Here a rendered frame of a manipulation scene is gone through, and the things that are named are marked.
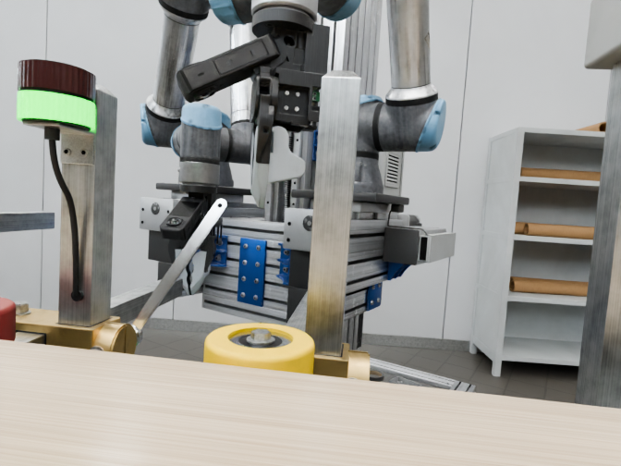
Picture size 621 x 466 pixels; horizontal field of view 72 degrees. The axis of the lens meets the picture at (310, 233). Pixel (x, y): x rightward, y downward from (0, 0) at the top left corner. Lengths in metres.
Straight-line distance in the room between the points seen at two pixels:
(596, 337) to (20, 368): 0.44
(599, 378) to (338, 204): 0.27
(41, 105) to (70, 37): 3.33
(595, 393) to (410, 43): 0.73
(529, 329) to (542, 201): 0.93
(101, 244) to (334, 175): 0.25
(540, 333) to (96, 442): 3.46
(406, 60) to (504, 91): 2.48
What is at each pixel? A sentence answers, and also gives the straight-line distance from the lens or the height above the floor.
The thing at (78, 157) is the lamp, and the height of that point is 1.04.
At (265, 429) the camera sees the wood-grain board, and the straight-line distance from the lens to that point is 0.22.
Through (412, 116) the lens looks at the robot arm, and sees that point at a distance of 0.98.
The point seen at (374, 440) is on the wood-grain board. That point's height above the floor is 0.90.
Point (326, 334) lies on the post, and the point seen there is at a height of 0.89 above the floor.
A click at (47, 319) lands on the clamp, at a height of 0.87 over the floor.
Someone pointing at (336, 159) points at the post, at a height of 1.05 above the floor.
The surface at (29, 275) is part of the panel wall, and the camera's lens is 3.81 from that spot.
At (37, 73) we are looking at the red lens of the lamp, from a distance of 0.44.
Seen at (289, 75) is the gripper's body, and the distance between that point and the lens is 0.49.
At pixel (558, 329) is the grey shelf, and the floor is 0.21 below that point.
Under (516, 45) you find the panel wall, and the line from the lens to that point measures 3.54.
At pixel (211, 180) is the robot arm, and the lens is 0.83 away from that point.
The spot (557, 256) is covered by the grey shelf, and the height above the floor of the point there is 0.74.
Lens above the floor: 1.01
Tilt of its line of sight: 4 degrees down
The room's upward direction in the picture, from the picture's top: 4 degrees clockwise
